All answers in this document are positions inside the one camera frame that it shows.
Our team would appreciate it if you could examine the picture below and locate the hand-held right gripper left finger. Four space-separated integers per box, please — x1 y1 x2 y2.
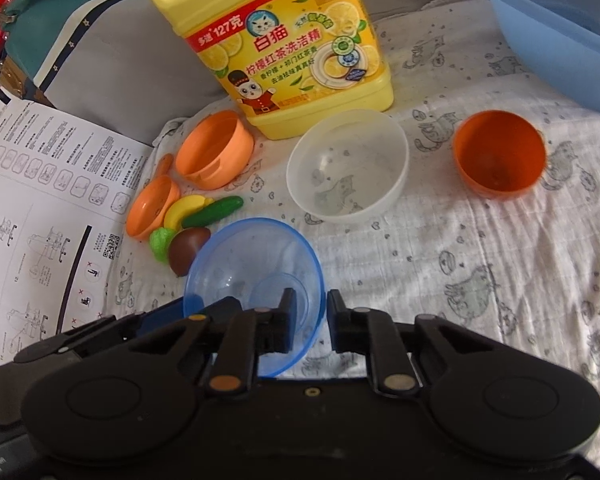
125 287 297 395

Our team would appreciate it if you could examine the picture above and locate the light green toy vegetable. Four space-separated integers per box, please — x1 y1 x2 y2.
149 227 177 260

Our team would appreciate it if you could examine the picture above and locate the grey teal star-trimmed bedding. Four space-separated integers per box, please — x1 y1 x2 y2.
0 0 241 146

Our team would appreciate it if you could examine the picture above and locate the green toy cucumber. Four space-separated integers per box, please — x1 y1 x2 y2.
181 196 244 228

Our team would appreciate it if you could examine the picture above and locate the blue plastic basin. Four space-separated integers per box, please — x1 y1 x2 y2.
460 0 600 116

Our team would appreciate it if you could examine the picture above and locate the yellow detergent bottle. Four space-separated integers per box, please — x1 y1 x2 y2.
144 0 396 141

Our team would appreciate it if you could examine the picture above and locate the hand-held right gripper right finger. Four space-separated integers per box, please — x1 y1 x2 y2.
326 290 486 396

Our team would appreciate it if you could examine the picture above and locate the white instruction sheet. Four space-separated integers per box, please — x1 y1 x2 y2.
0 97 153 366

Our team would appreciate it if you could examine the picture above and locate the small orange bowl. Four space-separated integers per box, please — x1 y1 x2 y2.
453 110 547 202

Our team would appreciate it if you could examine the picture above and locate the white cat-print cloth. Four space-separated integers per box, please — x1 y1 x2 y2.
100 0 600 480

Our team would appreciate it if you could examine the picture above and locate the yellow toy banana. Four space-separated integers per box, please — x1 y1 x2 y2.
164 196 215 231

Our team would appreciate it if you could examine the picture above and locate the orange toy pot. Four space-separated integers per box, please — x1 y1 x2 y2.
175 111 255 191

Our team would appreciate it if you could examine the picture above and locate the orange toy pan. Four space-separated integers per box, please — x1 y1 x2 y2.
126 154 182 241

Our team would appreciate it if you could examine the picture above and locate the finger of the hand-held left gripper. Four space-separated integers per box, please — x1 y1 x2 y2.
14 305 188 364

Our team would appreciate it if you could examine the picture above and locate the blue transparent bowl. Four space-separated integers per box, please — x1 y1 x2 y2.
183 217 327 378

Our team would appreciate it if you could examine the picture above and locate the clear white bowl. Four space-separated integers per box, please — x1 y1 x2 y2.
286 109 410 224

